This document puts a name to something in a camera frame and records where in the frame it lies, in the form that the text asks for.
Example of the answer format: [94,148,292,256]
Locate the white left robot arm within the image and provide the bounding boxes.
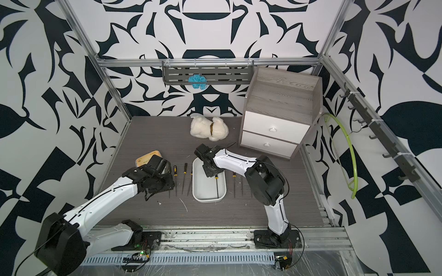
[33,155,174,276]

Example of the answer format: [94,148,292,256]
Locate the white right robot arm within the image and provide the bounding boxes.
[195,144,300,249]

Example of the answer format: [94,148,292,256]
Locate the white plastic storage box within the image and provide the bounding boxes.
[192,158,227,204]

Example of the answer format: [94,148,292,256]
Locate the yellow sponge block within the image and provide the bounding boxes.
[135,150,162,167]

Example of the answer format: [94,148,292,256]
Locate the white plush toy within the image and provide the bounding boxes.
[190,115,229,141]

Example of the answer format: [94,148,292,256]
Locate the teal crumpled cloth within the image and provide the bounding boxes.
[188,74,207,90]

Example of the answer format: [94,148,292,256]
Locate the grey wooden drawer cabinet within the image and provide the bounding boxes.
[239,67,323,159]

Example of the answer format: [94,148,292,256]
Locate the green hoop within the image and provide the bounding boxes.
[322,113,359,200]

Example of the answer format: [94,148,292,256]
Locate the grey slotted wall shelf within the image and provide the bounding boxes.
[162,63,254,85]

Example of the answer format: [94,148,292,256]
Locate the white perforated cable duct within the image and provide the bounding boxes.
[81,252,276,266]

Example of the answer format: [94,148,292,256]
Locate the grey wall hook rail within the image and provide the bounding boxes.
[341,82,421,182]

